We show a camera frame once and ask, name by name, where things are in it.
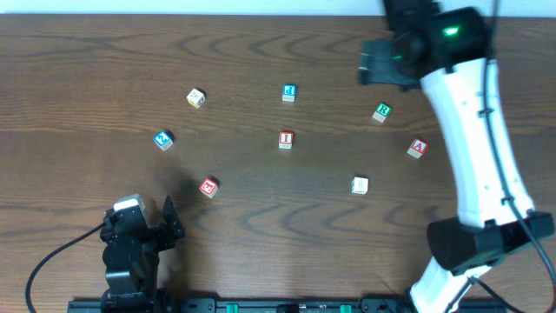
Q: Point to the green R letter block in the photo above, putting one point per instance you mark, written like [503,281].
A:
[382,112]

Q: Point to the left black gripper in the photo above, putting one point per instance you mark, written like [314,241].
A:
[155,235]

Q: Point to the red I letter block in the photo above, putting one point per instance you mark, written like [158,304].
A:
[286,140]

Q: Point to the red E letter block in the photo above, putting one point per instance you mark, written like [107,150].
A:
[209,187]

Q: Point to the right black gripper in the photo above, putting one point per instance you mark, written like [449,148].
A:
[380,63]

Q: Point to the blue 2 number block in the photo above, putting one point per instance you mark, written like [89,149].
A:
[163,139]

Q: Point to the white plain wooden block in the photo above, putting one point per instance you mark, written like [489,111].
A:
[360,185]

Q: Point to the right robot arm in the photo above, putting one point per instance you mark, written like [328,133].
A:
[450,55]

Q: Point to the blue P letter block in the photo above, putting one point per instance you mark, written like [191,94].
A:
[288,92]

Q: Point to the yellow white letter block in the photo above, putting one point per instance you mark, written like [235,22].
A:
[196,98]

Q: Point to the black mounting rail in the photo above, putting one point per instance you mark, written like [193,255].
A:
[209,305]

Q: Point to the red A letter block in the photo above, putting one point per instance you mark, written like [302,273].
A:
[417,148]

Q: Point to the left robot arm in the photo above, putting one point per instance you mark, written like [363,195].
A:
[131,256]

